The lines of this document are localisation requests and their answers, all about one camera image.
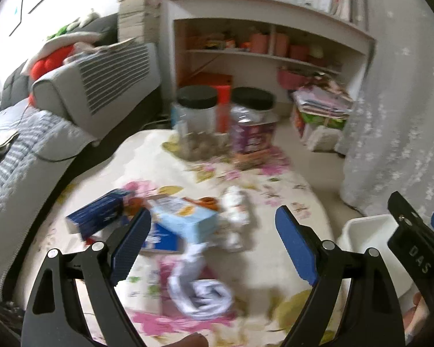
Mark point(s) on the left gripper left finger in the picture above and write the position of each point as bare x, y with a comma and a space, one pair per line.
54, 315

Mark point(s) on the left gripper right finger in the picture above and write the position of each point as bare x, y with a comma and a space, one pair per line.
371, 315

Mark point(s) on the dark blue carton box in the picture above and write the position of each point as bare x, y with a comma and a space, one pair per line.
98, 214

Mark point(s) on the blue white packet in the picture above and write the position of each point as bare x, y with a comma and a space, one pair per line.
161, 240

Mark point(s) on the white plastic bag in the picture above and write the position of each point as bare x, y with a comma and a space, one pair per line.
200, 299

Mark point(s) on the light blue carton box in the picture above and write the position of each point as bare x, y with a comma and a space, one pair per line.
191, 222

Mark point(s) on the white snack wrapper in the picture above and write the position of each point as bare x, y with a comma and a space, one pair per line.
236, 215

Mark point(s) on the white trash bin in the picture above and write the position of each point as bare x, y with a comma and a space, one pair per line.
359, 234

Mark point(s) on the white lace curtain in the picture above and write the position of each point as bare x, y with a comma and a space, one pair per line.
388, 142

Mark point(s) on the grey sofa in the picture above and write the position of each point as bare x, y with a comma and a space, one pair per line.
84, 111

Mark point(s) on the floral tablecloth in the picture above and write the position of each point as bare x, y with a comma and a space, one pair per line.
268, 293

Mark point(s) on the stack of papers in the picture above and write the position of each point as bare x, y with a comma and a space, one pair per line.
322, 107

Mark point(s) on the pink basket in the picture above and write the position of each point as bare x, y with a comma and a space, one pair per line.
290, 80

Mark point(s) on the purple label snack jar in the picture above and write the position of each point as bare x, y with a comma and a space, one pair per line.
252, 120

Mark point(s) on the clear jar with nuts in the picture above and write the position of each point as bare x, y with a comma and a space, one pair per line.
194, 117

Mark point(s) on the red plush toy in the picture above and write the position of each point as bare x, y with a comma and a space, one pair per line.
50, 61

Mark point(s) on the white shelf unit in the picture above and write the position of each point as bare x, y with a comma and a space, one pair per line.
255, 41

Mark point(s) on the red box on floor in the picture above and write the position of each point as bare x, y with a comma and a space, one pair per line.
221, 82

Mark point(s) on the stack of books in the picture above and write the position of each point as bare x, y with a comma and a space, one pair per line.
139, 19

